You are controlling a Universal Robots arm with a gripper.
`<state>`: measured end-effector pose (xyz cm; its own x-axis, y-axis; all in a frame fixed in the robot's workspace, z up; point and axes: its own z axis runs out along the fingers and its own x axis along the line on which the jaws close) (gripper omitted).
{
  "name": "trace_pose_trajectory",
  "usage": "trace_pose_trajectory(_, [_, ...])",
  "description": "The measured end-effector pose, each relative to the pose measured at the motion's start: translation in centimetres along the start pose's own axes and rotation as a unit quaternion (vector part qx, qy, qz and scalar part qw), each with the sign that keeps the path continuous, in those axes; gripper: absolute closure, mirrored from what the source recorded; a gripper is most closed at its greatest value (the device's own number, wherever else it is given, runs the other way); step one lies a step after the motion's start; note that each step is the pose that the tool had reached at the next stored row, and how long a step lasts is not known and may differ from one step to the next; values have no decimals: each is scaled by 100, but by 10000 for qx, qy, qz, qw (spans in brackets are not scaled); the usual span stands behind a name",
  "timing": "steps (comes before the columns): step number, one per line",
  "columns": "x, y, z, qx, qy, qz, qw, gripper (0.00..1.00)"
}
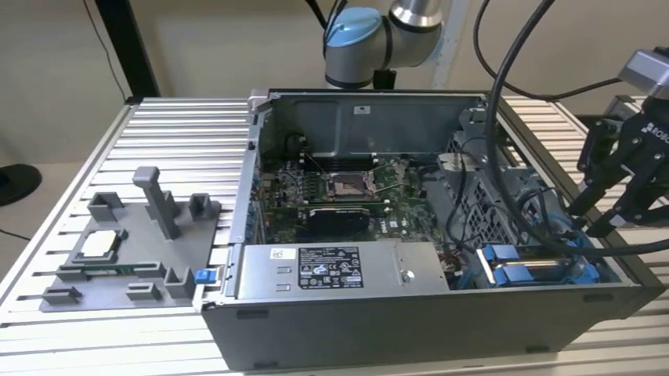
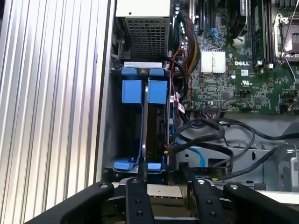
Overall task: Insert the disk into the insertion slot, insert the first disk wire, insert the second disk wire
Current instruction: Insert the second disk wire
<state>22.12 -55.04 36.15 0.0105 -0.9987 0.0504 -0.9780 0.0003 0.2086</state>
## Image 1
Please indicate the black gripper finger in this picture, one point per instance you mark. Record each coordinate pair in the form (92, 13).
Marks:
(601, 164)
(645, 192)

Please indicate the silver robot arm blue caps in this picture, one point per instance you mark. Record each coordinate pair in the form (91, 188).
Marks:
(355, 58)

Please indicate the grey disk bay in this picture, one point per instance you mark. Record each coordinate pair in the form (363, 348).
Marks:
(485, 267)

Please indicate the grey perforated drive cage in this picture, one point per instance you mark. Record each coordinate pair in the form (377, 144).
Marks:
(481, 203)

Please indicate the white vertical profile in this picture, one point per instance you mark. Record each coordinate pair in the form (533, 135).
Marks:
(443, 70)

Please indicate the green motherboard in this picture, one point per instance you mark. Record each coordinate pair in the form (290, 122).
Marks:
(402, 211)

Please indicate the locking lever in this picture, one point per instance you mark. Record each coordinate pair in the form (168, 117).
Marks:
(391, 186)

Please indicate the CPU socket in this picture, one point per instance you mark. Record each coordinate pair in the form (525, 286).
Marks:
(348, 184)

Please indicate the silver power supply unit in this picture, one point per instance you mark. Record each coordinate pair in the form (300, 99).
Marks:
(366, 270)

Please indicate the black graphics card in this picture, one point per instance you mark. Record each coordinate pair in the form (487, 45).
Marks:
(336, 223)

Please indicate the dark grey PC case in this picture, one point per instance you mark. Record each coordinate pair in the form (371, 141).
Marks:
(397, 333)

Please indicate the blue case latch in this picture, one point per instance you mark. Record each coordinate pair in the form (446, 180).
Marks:
(203, 276)

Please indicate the grey parts rack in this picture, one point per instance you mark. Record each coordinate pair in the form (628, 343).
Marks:
(140, 250)

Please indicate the silver CPU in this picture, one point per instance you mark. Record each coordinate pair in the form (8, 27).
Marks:
(99, 243)

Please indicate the green RAM stick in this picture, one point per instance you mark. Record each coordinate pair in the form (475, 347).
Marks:
(104, 269)

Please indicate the black round stand base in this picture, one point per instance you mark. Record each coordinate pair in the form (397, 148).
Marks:
(17, 184)

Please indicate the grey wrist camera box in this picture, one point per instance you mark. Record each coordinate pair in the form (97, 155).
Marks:
(645, 70)

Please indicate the black vertical frame post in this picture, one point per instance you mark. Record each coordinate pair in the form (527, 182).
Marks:
(131, 47)

